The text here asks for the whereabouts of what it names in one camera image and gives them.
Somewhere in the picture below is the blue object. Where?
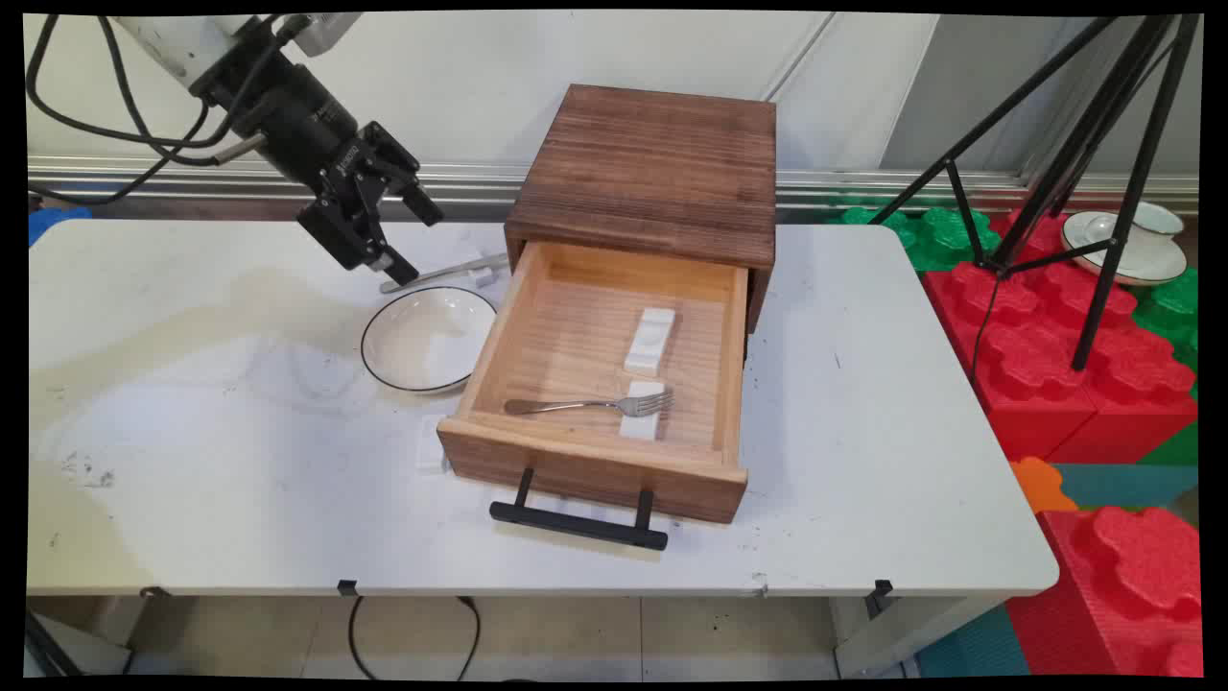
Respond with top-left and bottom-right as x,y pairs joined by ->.
29,205 -> 93,247

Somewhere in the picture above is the white ceramic saucer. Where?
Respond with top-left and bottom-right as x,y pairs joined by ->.
1060,210 -> 1190,287

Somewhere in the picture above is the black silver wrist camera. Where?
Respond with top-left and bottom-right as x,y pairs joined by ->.
286,13 -> 364,57

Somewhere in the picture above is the orange foam piece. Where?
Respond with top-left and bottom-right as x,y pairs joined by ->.
1009,457 -> 1081,515

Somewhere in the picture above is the white bowl black rim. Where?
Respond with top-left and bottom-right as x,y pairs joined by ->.
361,286 -> 499,395

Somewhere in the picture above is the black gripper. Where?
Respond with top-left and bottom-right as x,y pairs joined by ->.
192,43 -> 445,288

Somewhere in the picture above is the black drawer handle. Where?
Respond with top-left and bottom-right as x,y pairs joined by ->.
489,467 -> 670,552

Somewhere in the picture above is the black floor cable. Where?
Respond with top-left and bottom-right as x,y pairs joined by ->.
346,595 -> 482,681

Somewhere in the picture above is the black tripod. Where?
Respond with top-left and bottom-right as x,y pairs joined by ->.
868,13 -> 1202,373

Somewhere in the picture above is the silver metal fork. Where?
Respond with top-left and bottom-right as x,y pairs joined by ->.
504,388 -> 675,419

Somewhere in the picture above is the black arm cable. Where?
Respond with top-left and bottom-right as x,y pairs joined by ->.
27,13 -> 318,205

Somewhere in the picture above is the white table leg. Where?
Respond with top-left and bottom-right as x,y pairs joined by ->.
830,595 -> 1010,679

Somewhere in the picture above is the aluminium wall rail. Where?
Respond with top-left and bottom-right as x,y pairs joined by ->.
27,155 -> 1200,218

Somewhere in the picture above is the large red foam block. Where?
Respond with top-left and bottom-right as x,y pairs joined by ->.
921,209 -> 1200,465

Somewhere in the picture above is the silver table knife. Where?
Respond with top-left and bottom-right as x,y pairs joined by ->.
380,252 -> 510,295

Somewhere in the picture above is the light wooden drawer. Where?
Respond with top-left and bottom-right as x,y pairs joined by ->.
437,240 -> 751,526

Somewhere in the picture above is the white ceramic cup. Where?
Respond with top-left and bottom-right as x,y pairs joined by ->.
1084,202 -> 1187,274

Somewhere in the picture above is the teal foam mat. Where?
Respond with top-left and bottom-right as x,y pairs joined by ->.
1053,464 -> 1200,511

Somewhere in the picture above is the green foam block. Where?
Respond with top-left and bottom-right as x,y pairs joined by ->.
825,205 -> 1004,274

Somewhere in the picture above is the dark wooden drawer cabinet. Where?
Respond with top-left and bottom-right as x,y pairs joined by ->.
504,83 -> 778,335

